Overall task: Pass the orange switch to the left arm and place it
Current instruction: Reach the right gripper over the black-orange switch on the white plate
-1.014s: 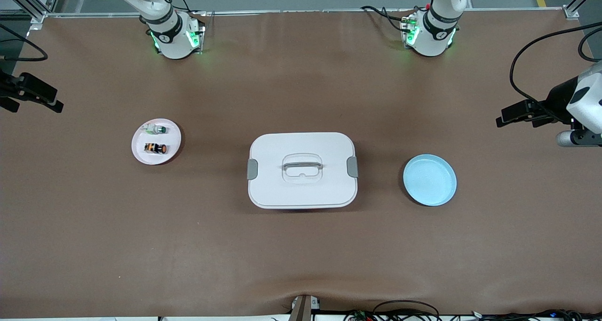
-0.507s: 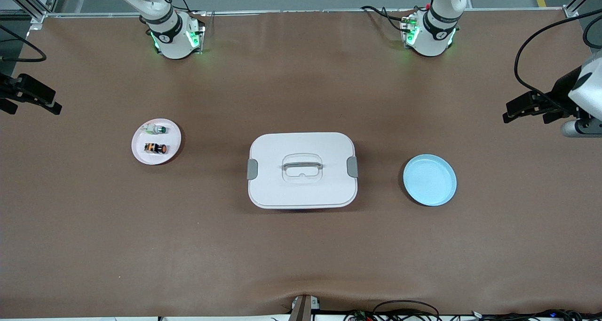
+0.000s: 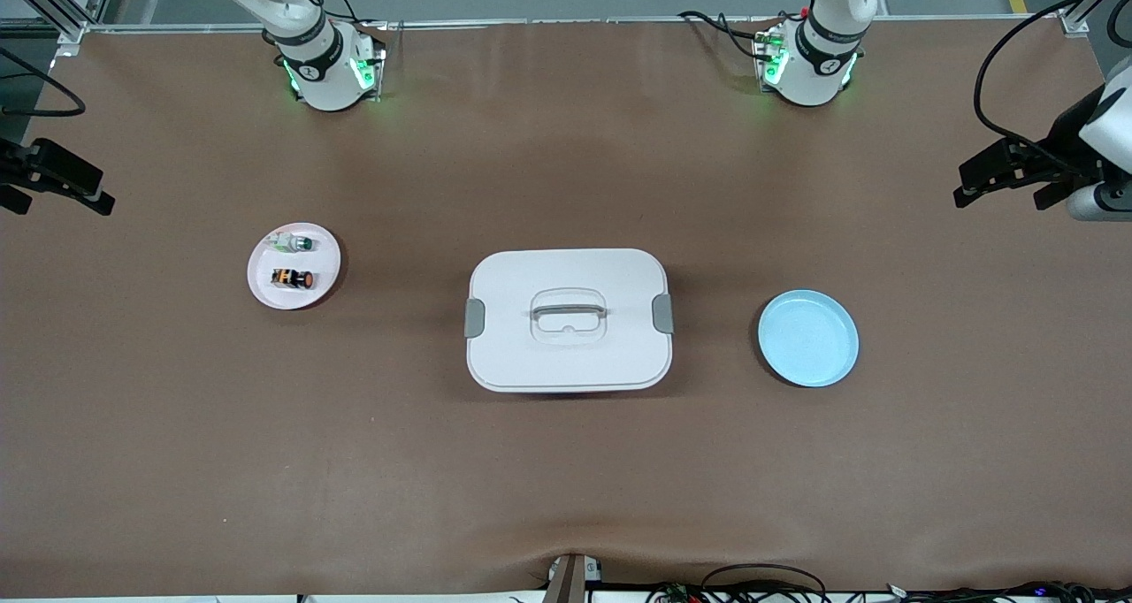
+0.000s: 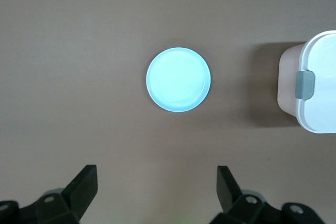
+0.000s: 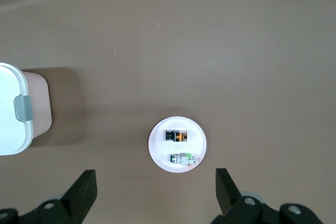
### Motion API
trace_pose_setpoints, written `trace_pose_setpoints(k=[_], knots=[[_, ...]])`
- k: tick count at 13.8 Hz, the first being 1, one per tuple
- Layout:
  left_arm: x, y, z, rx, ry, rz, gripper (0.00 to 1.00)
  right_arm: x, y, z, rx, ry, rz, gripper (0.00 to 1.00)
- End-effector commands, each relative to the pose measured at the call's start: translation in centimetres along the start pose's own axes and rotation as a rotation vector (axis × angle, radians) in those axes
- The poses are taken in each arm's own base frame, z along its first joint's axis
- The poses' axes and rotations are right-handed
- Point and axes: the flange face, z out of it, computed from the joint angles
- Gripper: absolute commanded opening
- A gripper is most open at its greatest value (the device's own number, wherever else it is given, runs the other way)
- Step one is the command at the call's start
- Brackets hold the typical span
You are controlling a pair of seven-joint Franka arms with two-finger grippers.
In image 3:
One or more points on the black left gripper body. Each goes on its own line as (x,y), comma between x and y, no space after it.
(1064,140)

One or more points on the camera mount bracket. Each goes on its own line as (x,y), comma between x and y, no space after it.
(570,578)

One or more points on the white lidded storage box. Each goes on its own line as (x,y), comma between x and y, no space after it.
(566,355)

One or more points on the green and white switch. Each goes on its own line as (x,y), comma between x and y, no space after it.
(292,243)

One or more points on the pink round plate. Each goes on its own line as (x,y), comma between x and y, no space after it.
(265,293)

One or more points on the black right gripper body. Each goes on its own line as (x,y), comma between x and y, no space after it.
(11,166)

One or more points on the light blue round plate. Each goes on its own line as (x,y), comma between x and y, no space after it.
(809,342)

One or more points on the brown table mat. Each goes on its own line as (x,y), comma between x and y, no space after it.
(566,479)

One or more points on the aluminium frame post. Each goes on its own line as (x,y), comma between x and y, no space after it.
(1083,15)
(75,24)

